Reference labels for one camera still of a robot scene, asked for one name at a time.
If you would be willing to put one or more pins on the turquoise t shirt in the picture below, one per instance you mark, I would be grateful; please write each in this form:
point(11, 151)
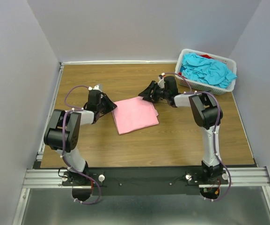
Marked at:
point(208, 71)

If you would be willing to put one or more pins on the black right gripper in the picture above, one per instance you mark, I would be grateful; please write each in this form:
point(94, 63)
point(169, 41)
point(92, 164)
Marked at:
point(146, 93)

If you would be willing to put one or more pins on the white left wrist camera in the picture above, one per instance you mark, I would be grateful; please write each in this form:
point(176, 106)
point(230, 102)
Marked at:
point(97, 87)

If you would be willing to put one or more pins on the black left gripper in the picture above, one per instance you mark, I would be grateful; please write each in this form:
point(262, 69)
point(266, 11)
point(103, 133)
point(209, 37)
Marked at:
point(111, 105)

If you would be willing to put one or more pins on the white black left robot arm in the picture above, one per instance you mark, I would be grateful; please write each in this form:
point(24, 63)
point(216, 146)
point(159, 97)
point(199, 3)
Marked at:
point(62, 133)

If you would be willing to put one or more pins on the aluminium front frame rail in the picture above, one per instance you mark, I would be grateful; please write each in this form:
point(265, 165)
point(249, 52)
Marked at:
point(240, 177)

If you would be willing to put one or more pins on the white plastic laundry basket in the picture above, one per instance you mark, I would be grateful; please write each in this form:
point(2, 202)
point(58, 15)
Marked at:
point(231, 64)

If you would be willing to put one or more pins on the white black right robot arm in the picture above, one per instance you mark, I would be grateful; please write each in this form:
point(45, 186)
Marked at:
point(206, 112)

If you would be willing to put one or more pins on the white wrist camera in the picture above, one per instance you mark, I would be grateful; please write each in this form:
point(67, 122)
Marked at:
point(161, 82)
point(97, 87)

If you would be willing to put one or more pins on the pink t shirt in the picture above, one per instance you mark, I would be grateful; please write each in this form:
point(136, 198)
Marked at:
point(134, 114)

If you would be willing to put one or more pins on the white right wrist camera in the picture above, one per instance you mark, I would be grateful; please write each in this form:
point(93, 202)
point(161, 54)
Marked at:
point(161, 82)

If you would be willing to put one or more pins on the red t shirt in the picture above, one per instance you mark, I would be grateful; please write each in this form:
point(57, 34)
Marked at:
point(195, 66)

